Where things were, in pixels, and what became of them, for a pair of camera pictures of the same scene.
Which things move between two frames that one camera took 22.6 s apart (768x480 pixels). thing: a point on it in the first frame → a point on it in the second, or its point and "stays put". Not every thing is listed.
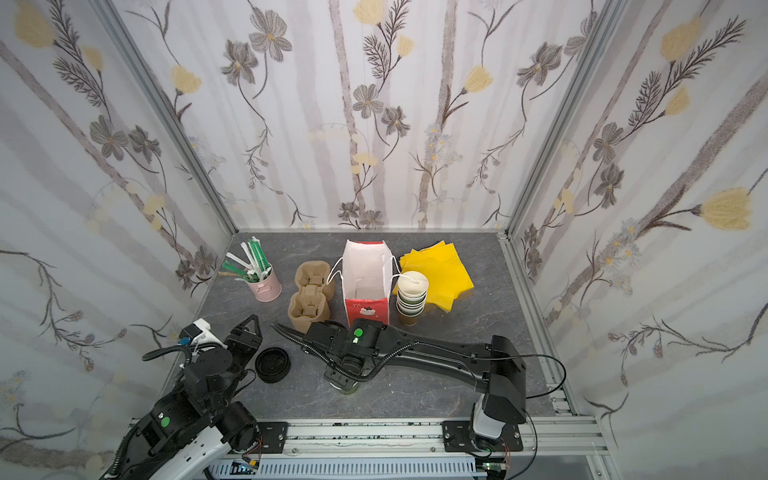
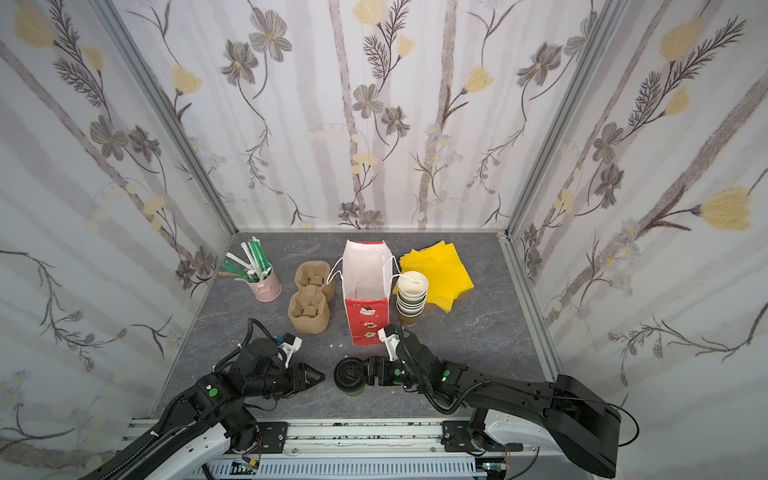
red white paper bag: (366, 268) stays put
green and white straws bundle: (258, 264) stays put
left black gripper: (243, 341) → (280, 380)
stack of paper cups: (411, 298) stays put
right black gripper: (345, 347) → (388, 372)
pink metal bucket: (266, 290) stays put
